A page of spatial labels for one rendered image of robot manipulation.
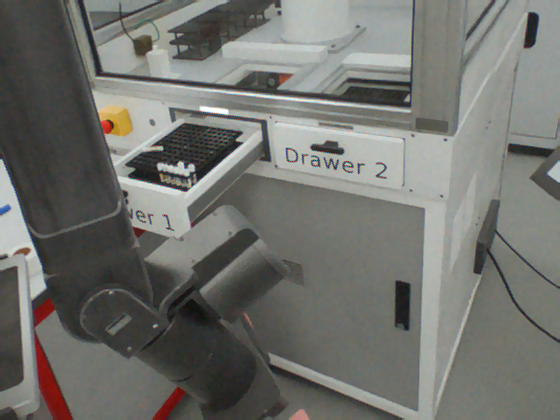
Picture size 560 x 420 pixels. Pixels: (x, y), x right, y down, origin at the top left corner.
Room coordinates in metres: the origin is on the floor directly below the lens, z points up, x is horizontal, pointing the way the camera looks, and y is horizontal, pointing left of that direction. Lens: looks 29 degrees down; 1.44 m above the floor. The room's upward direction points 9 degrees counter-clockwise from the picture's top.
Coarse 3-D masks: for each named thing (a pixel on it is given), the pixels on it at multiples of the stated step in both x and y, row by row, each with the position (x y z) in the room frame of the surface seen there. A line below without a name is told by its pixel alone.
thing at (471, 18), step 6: (468, 0) 0.99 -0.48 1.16; (474, 0) 1.03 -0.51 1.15; (480, 0) 1.08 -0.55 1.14; (486, 0) 1.13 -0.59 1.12; (492, 0) 1.19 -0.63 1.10; (468, 6) 0.99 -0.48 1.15; (474, 6) 1.03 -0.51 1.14; (480, 6) 1.08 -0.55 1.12; (486, 6) 1.14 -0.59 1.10; (468, 12) 0.99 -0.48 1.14; (474, 12) 1.04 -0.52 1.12; (480, 12) 1.09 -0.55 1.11; (468, 18) 1.00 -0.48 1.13; (474, 18) 1.04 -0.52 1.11; (468, 24) 1.00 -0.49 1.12; (474, 24) 1.05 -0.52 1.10; (468, 30) 1.00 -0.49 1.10
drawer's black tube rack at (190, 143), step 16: (176, 128) 1.22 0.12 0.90; (192, 128) 1.20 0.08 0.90; (208, 128) 1.19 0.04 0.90; (160, 144) 1.14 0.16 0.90; (176, 144) 1.12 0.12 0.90; (192, 144) 1.11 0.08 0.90; (208, 144) 1.10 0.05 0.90; (224, 144) 1.09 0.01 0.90; (240, 144) 1.13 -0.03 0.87; (144, 160) 1.07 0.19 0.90; (160, 160) 1.06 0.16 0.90; (176, 160) 1.04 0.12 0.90; (192, 160) 1.04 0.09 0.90; (208, 160) 1.02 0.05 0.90; (128, 176) 1.07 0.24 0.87; (144, 176) 1.05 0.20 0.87
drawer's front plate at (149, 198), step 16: (128, 192) 0.93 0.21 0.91; (144, 192) 0.90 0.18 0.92; (160, 192) 0.87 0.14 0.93; (176, 192) 0.86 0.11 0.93; (128, 208) 0.93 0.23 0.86; (144, 208) 0.91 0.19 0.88; (160, 208) 0.88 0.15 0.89; (176, 208) 0.85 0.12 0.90; (144, 224) 0.91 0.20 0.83; (160, 224) 0.89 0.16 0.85; (176, 224) 0.86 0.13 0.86
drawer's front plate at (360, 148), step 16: (272, 128) 1.09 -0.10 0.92; (288, 128) 1.07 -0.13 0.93; (304, 128) 1.05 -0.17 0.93; (320, 128) 1.03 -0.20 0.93; (288, 144) 1.07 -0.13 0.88; (304, 144) 1.04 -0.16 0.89; (352, 144) 0.98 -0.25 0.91; (368, 144) 0.96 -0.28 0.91; (384, 144) 0.94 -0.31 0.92; (400, 144) 0.92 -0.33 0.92; (304, 160) 1.05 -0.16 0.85; (320, 160) 1.02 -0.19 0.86; (336, 160) 1.00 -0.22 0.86; (352, 160) 0.98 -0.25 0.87; (368, 160) 0.96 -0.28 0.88; (384, 160) 0.94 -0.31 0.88; (400, 160) 0.92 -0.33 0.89; (336, 176) 1.00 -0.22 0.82; (352, 176) 0.98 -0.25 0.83; (368, 176) 0.96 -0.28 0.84; (384, 176) 0.94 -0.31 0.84; (400, 176) 0.92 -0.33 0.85
